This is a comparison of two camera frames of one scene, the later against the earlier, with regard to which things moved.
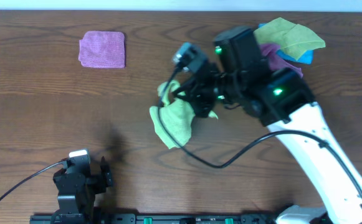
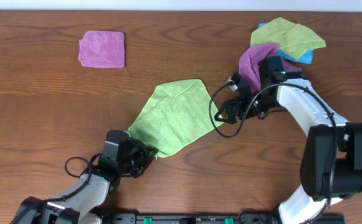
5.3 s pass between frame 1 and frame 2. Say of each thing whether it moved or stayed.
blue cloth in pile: stayed
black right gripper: moved
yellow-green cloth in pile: stayed
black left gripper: moved
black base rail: stayed
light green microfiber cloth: moved
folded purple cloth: stayed
